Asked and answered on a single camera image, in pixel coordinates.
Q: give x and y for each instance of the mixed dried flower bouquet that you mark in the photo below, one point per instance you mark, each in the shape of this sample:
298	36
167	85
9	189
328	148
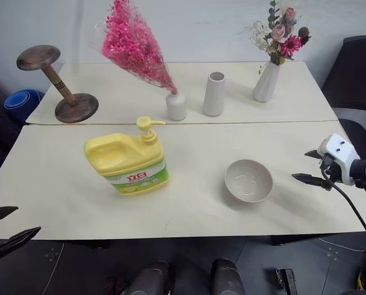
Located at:
282	37

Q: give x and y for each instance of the black office chair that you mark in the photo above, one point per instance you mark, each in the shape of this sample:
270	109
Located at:
358	77

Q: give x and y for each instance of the beige ceramic bowl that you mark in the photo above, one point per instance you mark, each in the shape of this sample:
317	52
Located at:
247	181

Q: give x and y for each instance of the white faceted vase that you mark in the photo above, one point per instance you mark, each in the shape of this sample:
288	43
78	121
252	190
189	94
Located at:
266	84

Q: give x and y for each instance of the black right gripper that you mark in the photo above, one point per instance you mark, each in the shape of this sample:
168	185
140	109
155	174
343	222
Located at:
332	172

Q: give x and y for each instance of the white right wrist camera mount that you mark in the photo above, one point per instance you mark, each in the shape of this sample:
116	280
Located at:
342	153

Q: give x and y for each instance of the small black block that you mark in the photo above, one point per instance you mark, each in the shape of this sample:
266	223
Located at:
285	281

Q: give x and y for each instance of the small round white vase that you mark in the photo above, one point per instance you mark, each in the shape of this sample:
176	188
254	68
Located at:
176	107

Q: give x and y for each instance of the pink dried flower bouquet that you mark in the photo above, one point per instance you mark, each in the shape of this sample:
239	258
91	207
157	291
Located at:
130	46

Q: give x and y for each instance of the yellow detergent pump bottle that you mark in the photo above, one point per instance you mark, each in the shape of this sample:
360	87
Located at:
130	159

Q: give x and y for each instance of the white cylinder vase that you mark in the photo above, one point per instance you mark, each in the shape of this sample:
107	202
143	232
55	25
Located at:
213	95

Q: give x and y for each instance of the dark rounded shape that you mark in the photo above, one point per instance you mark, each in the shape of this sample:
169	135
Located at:
149	278
227	276

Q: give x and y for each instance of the blue bucket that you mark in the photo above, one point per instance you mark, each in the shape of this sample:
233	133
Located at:
21	99

